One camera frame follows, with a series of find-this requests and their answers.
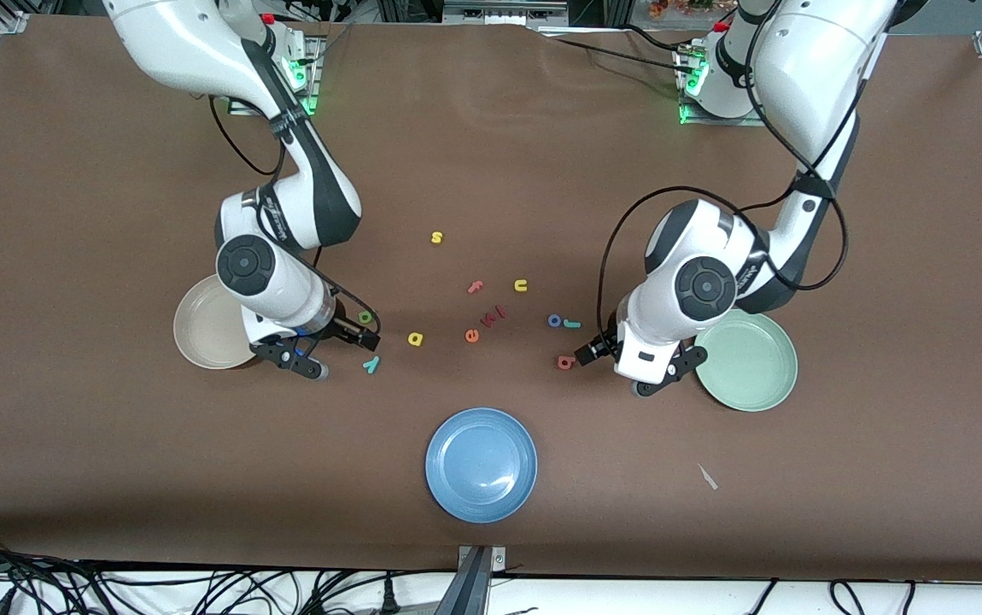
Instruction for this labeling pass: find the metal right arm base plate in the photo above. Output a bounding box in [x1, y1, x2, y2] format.
[229, 34, 321, 116]

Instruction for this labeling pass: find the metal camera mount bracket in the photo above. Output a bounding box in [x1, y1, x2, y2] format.
[455, 545, 507, 615]

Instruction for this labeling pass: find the light green round plate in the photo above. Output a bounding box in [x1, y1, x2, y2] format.
[694, 308, 799, 413]

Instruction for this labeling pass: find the blue round plate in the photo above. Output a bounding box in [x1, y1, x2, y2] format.
[424, 407, 539, 524]

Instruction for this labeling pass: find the brown table cover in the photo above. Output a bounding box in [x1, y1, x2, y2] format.
[0, 15, 982, 583]

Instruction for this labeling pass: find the beige round plate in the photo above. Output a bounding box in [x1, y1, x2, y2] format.
[172, 273, 263, 371]

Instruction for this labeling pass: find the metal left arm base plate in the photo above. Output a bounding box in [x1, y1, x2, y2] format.
[679, 47, 765, 127]

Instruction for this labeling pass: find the orange decoration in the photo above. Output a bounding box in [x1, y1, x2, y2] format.
[649, 0, 714, 20]

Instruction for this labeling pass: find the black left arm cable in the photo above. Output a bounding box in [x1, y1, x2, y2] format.
[596, 0, 885, 343]

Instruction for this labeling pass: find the grey metal box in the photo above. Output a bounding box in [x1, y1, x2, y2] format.
[444, 0, 569, 25]

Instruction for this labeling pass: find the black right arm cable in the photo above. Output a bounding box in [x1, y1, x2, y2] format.
[208, 94, 383, 338]

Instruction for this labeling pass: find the black cable tangle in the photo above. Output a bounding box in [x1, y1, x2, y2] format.
[0, 530, 458, 615]

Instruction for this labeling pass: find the black base cable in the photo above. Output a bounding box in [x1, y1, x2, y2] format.
[290, 21, 351, 69]
[540, 34, 687, 74]

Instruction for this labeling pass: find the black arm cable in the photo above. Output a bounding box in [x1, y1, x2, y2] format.
[596, 0, 885, 343]
[208, 94, 383, 338]

